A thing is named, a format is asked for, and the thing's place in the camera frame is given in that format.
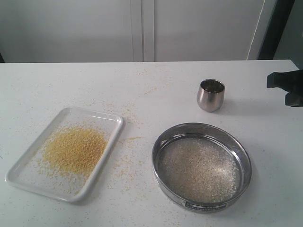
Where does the yellow millet pile on tray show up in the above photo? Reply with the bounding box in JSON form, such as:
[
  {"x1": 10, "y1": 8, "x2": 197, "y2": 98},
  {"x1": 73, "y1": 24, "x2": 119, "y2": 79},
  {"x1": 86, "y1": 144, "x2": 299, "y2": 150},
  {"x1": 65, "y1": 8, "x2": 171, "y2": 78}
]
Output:
[{"x1": 40, "y1": 127, "x2": 107, "y2": 177}]

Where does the stainless steel cup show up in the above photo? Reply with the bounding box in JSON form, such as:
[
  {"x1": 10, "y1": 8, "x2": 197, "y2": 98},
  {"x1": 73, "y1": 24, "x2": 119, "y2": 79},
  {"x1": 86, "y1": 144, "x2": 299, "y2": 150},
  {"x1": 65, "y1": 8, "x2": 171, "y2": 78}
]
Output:
[{"x1": 197, "y1": 79, "x2": 225, "y2": 112}]

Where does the round steel mesh sieve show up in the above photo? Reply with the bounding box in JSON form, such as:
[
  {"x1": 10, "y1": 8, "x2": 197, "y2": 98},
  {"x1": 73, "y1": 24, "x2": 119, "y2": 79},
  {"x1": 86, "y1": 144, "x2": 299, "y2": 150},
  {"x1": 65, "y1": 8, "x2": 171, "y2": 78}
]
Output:
[{"x1": 151, "y1": 122, "x2": 252, "y2": 213}]

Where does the white rectangular tray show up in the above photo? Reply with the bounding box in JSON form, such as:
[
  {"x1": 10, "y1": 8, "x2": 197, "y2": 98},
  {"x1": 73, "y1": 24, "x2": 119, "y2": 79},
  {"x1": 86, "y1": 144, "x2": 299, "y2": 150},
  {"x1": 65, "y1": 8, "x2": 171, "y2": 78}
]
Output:
[{"x1": 5, "y1": 107, "x2": 124, "y2": 203}]

